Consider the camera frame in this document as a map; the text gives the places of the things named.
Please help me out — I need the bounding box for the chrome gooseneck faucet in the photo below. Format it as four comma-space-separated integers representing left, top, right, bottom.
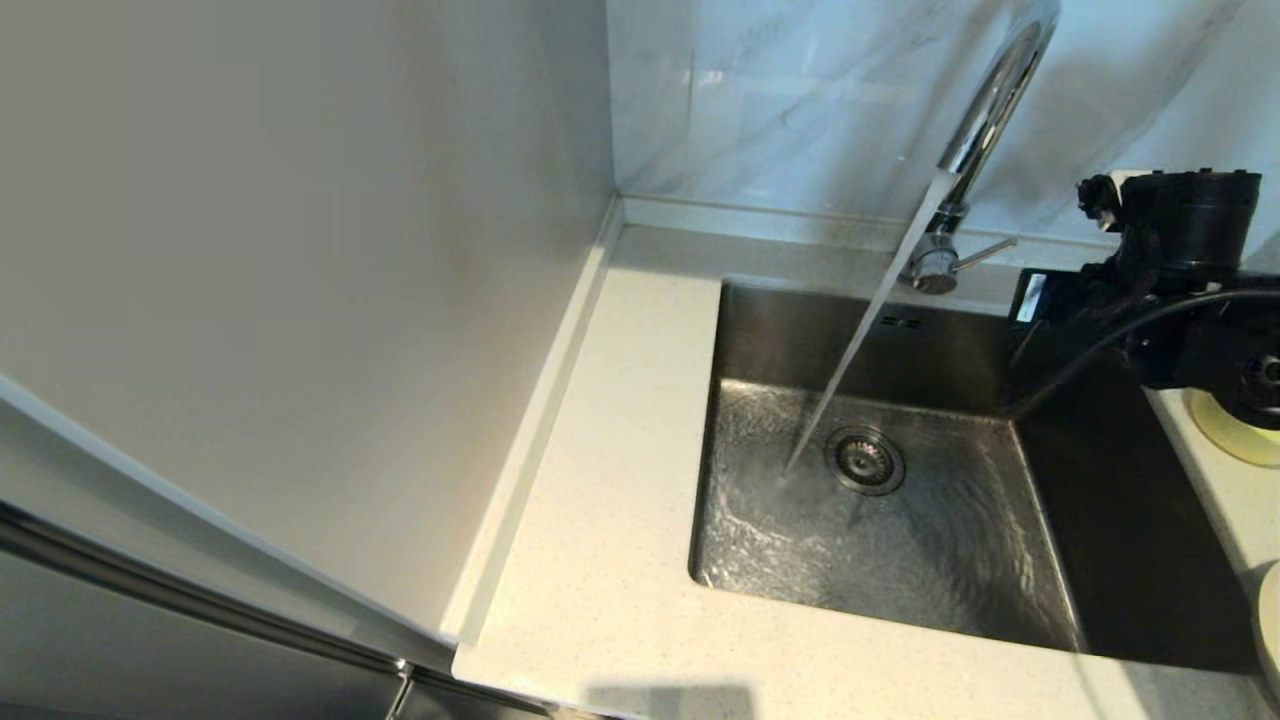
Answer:
897, 0, 1061, 296

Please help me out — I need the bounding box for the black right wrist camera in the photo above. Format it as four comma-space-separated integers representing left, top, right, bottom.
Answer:
1076, 174, 1126, 233

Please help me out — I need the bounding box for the stainless steel sink basin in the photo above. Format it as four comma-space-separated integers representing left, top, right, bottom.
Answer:
686, 280, 1279, 676

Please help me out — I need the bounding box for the yellow plastic bowl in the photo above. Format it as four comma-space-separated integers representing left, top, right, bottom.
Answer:
1183, 385, 1280, 469

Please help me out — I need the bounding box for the round metal drain strainer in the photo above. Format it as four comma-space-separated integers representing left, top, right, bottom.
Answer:
825, 425, 908, 497

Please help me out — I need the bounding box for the white tall side panel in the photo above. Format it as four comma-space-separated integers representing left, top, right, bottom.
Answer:
0, 0, 616, 646

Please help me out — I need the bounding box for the thin black cable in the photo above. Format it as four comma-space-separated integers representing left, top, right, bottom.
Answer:
1003, 288, 1280, 419

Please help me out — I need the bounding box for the grey steel appliance front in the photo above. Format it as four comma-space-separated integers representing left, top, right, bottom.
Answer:
0, 375, 561, 720

